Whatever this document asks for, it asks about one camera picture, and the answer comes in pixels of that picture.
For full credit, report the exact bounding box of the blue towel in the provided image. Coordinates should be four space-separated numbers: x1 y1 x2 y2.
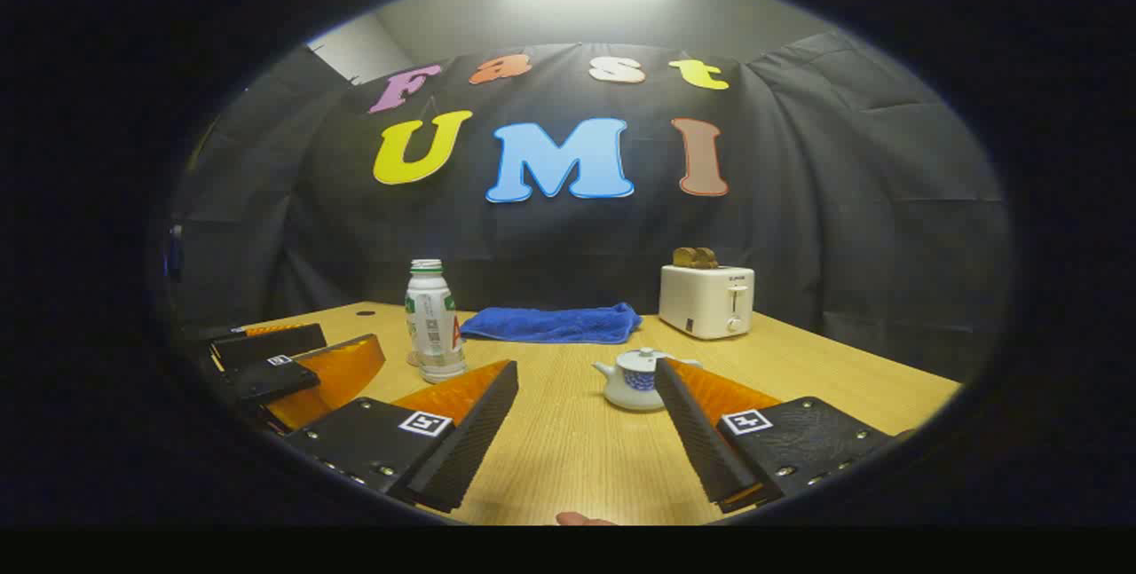
460 303 643 345

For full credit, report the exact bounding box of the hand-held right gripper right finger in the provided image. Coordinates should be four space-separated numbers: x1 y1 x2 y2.
654 358 893 515

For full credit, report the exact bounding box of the white green-label water bottle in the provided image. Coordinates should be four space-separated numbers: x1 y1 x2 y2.
406 259 468 383

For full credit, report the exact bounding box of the white toaster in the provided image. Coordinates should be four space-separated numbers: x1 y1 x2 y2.
659 264 755 341

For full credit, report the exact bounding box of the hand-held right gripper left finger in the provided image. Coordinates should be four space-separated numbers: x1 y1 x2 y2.
284 359 520 515

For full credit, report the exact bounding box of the black backdrop cloth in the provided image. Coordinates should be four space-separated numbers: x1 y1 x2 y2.
169 28 1013 380

